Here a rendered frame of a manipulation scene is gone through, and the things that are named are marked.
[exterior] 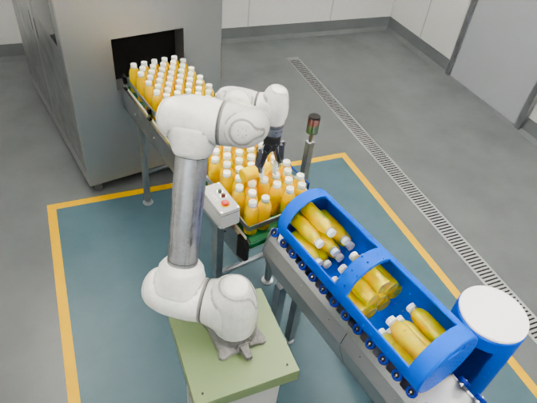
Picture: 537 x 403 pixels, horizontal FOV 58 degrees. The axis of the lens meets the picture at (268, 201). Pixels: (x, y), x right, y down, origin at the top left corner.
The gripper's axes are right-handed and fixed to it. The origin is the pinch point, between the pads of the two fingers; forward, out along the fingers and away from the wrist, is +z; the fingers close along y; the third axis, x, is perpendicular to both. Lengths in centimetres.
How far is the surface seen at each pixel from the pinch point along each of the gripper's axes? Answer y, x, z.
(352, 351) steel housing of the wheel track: -4, -75, 38
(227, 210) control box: -20.7, -0.7, 14.8
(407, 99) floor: 301, 162, 124
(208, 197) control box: -24.0, 11.2, 14.8
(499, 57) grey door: 380, 124, 73
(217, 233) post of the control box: -21.0, 6.6, 35.7
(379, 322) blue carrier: 10, -74, 29
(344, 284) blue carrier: -4, -61, 10
